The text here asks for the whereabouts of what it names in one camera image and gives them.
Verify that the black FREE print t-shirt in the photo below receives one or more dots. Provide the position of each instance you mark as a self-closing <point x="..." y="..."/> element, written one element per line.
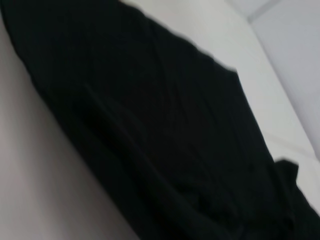
<point x="150" y="125"/>

